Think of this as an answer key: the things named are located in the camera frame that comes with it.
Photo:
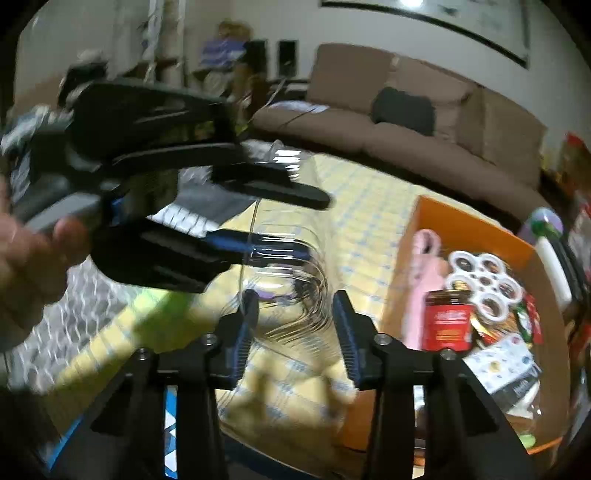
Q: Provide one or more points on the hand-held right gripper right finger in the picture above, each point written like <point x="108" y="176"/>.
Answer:
<point x="345" y="332"/>

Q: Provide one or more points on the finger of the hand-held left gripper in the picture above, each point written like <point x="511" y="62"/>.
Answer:
<point x="161" y="115"/>
<point x="157" y="254"/>

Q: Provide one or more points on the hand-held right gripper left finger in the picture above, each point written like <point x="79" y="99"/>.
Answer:
<point x="244" y="332"/>

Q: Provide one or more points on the clear plastic container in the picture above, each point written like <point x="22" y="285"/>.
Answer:
<point x="291" y="212"/>

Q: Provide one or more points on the orange cardboard box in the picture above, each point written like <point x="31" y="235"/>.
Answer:
<point x="443" y="217"/>

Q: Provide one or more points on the person's left hand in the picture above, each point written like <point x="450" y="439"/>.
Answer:
<point x="27" y="277"/>

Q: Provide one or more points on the grey patterned cloth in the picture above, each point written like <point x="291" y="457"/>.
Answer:
<point x="92" y="304"/>

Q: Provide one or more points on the pile of clothes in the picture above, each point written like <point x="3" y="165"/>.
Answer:
<point x="85" y="62"/>

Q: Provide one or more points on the pink plush toy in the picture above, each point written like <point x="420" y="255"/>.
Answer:
<point x="422" y="277"/>

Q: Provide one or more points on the red jar with black lid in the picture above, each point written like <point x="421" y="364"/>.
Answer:
<point x="445" y="323"/>

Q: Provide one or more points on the yellow checked tablecloth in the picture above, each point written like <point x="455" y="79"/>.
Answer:
<point x="369" y="217"/>

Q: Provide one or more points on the paper sheet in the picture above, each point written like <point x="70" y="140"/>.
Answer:
<point x="300" y="107"/>

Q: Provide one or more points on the black speaker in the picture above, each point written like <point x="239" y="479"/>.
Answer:
<point x="288" y="57"/>

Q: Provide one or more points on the white dotted case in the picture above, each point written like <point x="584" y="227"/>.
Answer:
<point x="503" y="360"/>

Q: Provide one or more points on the brown sofa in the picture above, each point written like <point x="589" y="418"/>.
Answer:
<point x="415" y="143"/>

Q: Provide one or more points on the dark cushion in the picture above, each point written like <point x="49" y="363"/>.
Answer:
<point x="404" y="110"/>

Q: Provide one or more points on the purple green toy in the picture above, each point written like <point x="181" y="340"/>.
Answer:
<point x="547" y="221"/>

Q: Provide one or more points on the red clear snack bag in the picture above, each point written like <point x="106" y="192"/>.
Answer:
<point x="577" y="147"/>

